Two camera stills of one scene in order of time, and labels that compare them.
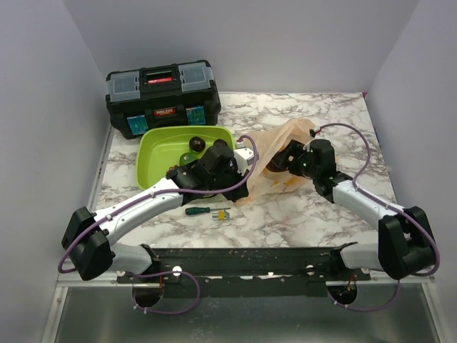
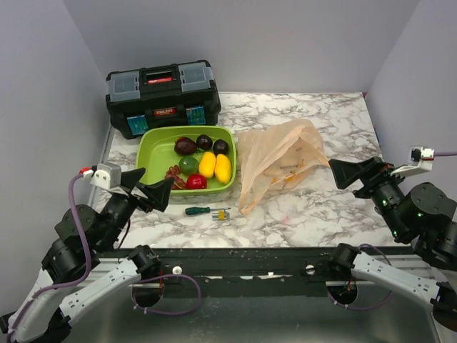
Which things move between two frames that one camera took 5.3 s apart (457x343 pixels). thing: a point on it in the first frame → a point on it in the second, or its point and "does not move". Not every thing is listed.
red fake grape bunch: x=172 y=172 does not move
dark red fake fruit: x=273 y=166 → x=184 y=146
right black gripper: x=295 y=148 → x=369 y=171
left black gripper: x=241 y=191 → x=158 y=194
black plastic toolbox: x=183 y=94 does not move
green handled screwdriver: x=191 y=211 does not move
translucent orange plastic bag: x=267 y=183 does not move
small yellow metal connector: x=221 y=215 does not move
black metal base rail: x=248 y=272 does not move
